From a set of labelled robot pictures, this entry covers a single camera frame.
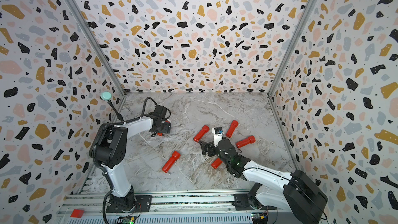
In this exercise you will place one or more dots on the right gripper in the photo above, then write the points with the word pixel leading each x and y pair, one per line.
pixel 207 149

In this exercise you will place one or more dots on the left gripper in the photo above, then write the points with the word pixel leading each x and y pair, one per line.
pixel 168 127

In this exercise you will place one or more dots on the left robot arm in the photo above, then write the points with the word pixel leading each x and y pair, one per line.
pixel 109 148

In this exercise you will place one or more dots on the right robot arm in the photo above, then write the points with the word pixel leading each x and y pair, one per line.
pixel 294 192

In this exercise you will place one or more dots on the microphone stand green head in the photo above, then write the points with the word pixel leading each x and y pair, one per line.
pixel 107 96

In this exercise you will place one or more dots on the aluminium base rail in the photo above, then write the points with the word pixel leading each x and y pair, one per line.
pixel 177 207

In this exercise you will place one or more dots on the red block on rail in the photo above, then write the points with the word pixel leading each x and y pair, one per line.
pixel 77 213

